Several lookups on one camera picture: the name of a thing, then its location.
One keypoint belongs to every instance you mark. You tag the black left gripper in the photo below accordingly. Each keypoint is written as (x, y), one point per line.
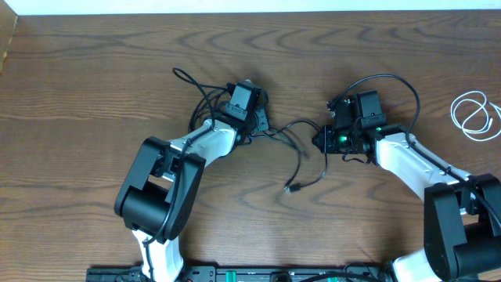
(264, 122)

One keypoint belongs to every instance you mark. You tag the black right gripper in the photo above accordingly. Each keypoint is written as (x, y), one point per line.
(326, 145)

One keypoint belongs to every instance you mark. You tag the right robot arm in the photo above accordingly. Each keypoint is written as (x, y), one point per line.
(461, 211)

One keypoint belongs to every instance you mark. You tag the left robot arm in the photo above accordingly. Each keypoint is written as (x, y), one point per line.
(158, 193)

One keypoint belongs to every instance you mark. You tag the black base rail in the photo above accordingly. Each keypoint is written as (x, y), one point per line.
(228, 274)

